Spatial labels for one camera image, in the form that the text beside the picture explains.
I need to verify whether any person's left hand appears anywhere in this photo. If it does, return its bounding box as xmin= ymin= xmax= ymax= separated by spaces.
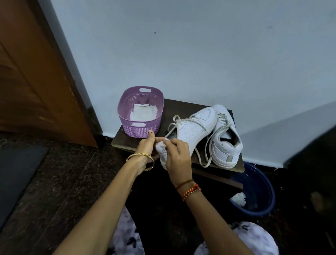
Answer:
xmin=134 ymin=129 xmax=165 ymax=160

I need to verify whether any person's right hand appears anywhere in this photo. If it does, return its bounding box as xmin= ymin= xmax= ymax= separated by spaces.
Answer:
xmin=162 ymin=138 xmax=194 ymax=188

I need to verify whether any white lace-up sneaker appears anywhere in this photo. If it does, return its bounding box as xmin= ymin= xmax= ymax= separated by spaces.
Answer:
xmin=194 ymin=105 xmax=243 ymax=169
xmin=155 ymin=107 xmax=218 ymax=171

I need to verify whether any person's left forearm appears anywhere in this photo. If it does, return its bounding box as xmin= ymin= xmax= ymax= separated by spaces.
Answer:
xmin=52 ymin=157 xmax=152 ymax=255

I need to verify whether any person's right forearm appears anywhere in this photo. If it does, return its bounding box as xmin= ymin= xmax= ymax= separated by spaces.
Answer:
xmin=181 ymin=184 xmax=254 ymax=255

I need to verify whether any purple plastic basket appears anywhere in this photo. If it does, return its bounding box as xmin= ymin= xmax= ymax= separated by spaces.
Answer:
xmin=117 ymin=86 xmax=165 ymax=139

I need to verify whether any gold bangle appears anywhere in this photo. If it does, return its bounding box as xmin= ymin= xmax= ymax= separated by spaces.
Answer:
xmin=126 ymin=152 xmax=155 ymax=172

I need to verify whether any pile of white wipes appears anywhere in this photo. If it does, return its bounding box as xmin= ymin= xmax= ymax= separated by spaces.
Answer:
xmin=129 ymin=103 xmax=158 ymax=122

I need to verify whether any dark wooden stool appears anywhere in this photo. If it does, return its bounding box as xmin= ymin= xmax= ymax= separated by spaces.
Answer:
xmin=111 ymin=98 xmax=245 ymax=190

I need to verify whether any crumpled white tissue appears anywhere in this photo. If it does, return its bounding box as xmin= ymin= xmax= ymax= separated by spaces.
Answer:
xmin=231 ymin=192 xmax=247 ymax=208

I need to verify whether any blue plastic bucket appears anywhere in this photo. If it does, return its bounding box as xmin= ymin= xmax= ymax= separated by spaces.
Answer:
xmin=229 ymin=162 xmax=276 ymax=218

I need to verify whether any lavender floral garment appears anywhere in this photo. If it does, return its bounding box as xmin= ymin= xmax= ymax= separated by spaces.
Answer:
xmin=106 ymin=206 xmax=279 ymax=255

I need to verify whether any brown wooden door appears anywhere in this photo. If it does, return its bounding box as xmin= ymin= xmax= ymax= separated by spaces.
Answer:
xmin=0 ymin=0 xmax=106 ymax=148

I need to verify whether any dark furniture piece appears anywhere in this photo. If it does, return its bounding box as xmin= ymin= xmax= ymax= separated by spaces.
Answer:
xmin=283 ymin=125 xmax=336 ymax=249

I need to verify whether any dark floor mat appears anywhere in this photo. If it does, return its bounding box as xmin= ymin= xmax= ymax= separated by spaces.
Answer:
xmin=0 ymin=146 xmax=48 ymax=229

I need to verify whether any brown thread bracelet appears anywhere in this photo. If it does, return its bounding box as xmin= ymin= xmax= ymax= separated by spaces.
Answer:
xmin=175 ymin=179 xmax=195 ymax=190

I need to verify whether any orange thread bracelet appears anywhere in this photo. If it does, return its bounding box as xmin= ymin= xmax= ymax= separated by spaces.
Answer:
xmin=181 ymin=184 xmax=202 ymax=202

